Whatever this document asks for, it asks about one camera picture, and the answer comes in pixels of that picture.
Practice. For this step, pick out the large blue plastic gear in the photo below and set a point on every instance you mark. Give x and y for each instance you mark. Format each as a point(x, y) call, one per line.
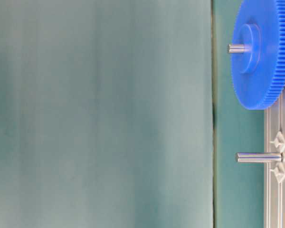
point(258, 70)

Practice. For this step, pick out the steel shaft through large gear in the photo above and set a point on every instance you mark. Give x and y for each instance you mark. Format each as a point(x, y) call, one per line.
point(238, 48)

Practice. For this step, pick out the aluminium extrusion rail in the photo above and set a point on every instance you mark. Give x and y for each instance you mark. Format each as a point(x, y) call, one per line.
point(274, 192)

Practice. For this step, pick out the white plastic bracket upper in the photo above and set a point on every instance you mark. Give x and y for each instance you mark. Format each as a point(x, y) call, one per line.
point(279, 142)

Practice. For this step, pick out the green table mat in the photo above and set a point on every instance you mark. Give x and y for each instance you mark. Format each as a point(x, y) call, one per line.
point(238, 187)

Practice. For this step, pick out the white plastic bracket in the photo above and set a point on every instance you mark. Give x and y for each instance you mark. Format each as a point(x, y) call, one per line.
point(279, 142)
point(279, 172)

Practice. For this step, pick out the white plastic bracket lower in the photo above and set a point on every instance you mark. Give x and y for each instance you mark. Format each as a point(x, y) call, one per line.
point(279, 172)

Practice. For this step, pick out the bare steel shaft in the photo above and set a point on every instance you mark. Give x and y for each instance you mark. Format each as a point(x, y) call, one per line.
point(259, 157)

